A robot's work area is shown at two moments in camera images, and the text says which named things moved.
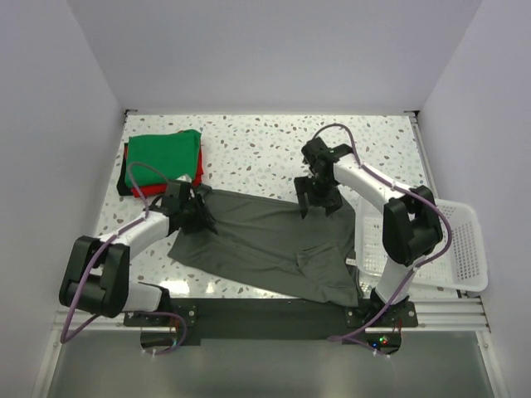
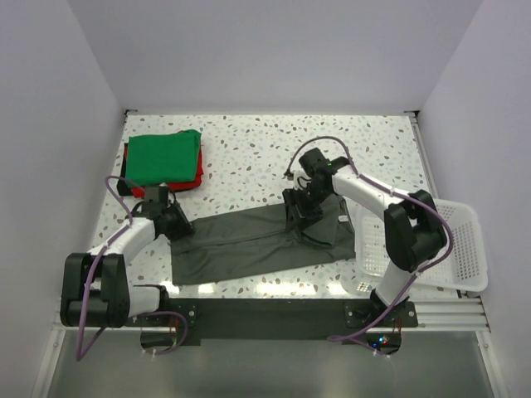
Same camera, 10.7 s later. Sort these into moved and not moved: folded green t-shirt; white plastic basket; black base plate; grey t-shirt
Moved: grey t-shirt
Not moved: black base plate; folded green t-shirt; white plastic basket
